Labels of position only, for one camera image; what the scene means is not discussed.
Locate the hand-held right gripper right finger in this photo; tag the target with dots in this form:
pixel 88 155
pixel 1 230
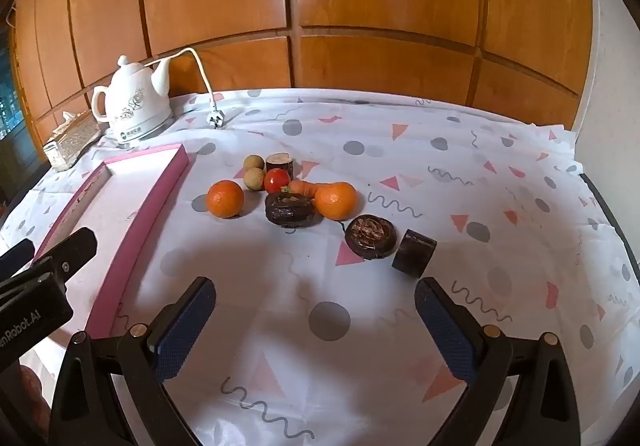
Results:
pixel 445 326

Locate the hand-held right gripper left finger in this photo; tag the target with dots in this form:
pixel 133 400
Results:
pixel 187 326

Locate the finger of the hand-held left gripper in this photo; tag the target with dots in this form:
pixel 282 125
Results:
pixel 17 258
pixel 70 248

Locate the pink shallow tray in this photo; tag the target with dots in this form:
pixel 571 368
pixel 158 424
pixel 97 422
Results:
pixel 125 206

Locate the dark sugarcane piece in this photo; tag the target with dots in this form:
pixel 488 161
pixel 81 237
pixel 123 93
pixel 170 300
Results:
pixel 413 253

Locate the dark water chestnut patterned top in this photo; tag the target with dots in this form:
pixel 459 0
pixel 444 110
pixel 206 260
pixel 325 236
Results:
pixel 371 236

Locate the orange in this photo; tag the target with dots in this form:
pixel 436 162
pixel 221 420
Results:
pixel 336 200
pixel 225 198

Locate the brown longan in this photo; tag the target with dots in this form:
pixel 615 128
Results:
pixel 254 178
pixel 253 162

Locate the beige tissue box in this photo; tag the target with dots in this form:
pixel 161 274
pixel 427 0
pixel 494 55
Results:
pixel 70 141

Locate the white patterned tablecloth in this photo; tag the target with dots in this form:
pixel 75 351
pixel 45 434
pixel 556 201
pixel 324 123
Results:
pixel 425 206

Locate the white floral electric kettle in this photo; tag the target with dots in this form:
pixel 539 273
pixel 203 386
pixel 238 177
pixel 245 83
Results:
pixel 132 101

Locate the dark glass door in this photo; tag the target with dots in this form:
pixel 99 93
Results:
pixel 10 91

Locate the red tomato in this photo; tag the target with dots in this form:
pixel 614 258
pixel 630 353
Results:
pixel 276 181

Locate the small carrot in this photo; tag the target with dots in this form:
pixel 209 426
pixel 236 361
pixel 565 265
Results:
pixel 302 187

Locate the sugarcane piece with pale end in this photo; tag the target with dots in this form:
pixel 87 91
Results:
pixel 280 162

